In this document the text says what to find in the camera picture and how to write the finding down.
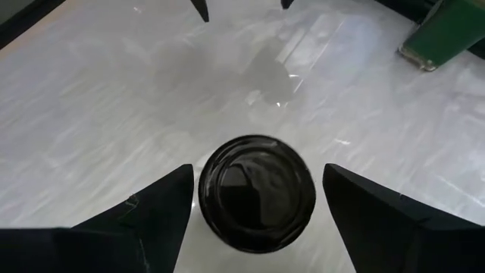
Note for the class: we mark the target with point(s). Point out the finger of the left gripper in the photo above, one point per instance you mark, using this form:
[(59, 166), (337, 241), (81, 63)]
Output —
[(286, 3), (201, 7)]

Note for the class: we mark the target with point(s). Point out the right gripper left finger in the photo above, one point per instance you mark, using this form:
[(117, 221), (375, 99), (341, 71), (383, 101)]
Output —
[(94, 246)]

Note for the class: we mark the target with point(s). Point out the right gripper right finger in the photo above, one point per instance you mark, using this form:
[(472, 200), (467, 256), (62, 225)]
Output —
[(409, 242)]

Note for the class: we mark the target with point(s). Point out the green oregano spice jar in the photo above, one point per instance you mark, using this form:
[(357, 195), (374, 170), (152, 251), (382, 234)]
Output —
[(447, 34)]

